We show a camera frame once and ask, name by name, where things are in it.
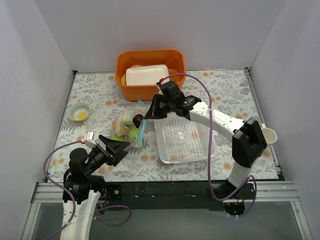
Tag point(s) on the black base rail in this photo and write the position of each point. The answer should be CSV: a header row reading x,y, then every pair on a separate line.
x,y
174,195

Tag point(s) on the yellow mango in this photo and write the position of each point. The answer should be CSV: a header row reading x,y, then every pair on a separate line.
x,y
119,128

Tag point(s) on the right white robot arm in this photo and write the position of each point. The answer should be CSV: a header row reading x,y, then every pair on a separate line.
x,y
246,137

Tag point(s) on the orange plastic tub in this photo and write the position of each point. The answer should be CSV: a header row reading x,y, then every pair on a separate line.
x,y
172,58

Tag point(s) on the floral table mat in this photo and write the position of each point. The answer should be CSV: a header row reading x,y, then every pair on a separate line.
x,y
228,90

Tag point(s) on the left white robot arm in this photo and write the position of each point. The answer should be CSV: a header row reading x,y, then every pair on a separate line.
x,y
86,192

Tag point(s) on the green lime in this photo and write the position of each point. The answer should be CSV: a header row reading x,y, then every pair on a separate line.
x,y
131,134

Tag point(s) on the white plastic basket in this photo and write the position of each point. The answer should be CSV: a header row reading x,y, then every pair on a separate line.
x,y
181,141

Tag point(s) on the white radish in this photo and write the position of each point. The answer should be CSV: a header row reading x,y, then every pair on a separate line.
x,y
127,120

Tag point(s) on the dark purple mangosteen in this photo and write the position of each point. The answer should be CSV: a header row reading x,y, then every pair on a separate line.
x,y
137,120

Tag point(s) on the green apple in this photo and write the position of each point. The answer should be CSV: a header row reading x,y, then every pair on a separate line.
x,y
118,138

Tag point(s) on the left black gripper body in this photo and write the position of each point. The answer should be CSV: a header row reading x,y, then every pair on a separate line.
x,y
106,151

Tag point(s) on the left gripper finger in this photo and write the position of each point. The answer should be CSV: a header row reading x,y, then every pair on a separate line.
x,y
117,158
115,146

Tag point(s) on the white rectangular dish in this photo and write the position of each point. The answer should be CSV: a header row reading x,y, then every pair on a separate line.
x,y
146,75

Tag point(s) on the patterned small bowl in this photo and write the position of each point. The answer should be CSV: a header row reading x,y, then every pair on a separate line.
x,y
79,112

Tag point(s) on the yellow plate in tub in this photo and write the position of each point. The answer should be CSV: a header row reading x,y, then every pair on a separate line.
x,y
123,78

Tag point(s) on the clear zip top bag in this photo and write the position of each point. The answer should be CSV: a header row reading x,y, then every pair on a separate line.
x,y
139,108

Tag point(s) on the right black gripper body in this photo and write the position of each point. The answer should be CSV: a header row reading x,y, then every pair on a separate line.
x,y
161,107

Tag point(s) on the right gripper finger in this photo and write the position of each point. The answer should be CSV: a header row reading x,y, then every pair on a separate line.
x,y
164,106
152,112

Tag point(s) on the white cup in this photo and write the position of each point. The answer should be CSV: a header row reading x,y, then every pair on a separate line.
x,y
269,134

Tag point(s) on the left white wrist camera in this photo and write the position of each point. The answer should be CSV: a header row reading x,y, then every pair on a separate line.
x,y
89,139

